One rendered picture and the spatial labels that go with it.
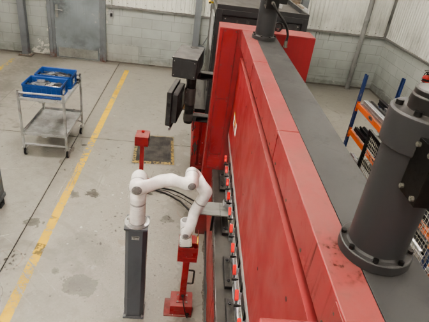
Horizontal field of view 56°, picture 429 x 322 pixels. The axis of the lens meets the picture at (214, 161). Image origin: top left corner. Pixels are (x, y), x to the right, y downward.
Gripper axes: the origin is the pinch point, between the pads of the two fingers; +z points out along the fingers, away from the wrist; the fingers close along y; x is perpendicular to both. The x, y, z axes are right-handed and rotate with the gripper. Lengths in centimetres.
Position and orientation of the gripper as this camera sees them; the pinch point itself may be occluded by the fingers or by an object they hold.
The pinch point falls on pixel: (185, 250)
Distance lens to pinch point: 337.6
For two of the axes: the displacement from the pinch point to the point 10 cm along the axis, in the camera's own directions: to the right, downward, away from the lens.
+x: 0.3, 5.0, -8.7
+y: -10.0, -0.2, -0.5
